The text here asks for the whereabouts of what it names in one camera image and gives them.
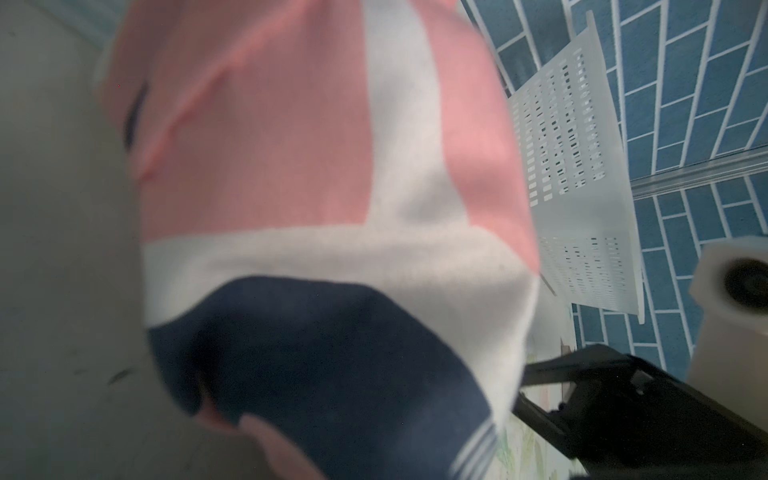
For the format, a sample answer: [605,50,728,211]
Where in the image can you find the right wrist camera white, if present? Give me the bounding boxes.
[686,236,767,430]

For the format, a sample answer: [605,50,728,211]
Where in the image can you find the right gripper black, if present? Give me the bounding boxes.
[512,345,767,479]

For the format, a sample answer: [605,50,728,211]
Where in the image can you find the white plastic mesh basket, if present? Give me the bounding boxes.
[508,14,645,321]

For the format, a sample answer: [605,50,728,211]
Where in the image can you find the pink shark print shorts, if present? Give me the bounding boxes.
[98,1,540,479]

